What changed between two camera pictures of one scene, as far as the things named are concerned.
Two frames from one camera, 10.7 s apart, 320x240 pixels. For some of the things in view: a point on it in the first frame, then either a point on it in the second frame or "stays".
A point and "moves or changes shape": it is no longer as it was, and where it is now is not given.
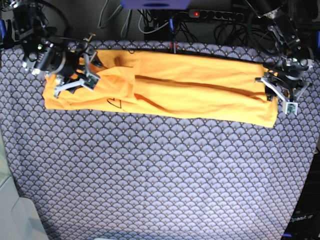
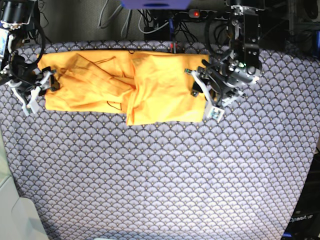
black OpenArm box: [305, 224] stays
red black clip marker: [173, 47] stays
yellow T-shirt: [172, 84] moves or changes shape
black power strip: [215, 14] stays
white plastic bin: [20, 218] stays
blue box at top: [155, 4] stays
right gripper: [288, 89] to [218, 90]
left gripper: [89, 79] to [29, 95]
